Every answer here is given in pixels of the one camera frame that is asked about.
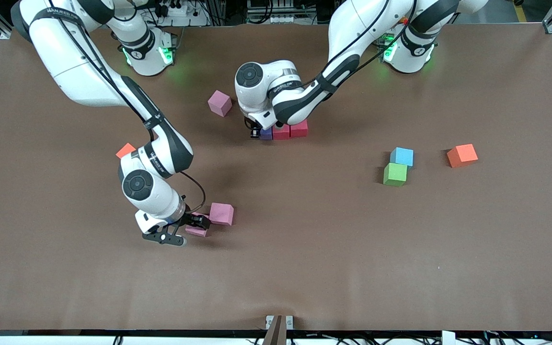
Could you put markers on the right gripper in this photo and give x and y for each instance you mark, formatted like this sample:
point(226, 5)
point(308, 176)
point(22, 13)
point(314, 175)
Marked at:
point(192, 220)

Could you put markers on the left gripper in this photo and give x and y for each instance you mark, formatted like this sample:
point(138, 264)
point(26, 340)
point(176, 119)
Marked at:
point(255, 132)

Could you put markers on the purple foam cube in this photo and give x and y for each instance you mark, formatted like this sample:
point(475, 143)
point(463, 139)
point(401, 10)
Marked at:
point(266, 133)

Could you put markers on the light pink foam cube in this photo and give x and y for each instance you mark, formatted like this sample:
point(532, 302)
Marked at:
point(221, 213)
point(220, 103)

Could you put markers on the red foam cube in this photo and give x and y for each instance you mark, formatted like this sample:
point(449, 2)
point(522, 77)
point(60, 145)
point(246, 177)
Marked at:
point(299, 128)
point(281, 132)

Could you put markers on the orange foam cube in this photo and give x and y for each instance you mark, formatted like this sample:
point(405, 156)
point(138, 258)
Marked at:
point(462, 155)
point(125, 150)

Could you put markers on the green foam cube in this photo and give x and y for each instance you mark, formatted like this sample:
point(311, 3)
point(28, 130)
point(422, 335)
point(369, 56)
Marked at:
point(395, 173)

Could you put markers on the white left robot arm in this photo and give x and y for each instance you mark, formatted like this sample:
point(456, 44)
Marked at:
point(257, 81)

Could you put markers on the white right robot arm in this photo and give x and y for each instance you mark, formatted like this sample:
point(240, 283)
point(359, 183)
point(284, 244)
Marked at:
point(79, 62)

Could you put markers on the brown table cover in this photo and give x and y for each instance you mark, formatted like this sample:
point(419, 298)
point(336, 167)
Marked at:
point(276, 268)

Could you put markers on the white power strip with plugs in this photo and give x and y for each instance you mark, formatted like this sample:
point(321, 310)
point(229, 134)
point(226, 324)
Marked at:
point(189, 21)

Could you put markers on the light blue foam cube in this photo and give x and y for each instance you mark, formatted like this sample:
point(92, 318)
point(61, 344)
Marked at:
point(402, 156)

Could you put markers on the metal bracket with post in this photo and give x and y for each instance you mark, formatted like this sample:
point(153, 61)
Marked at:
point(278, 330)

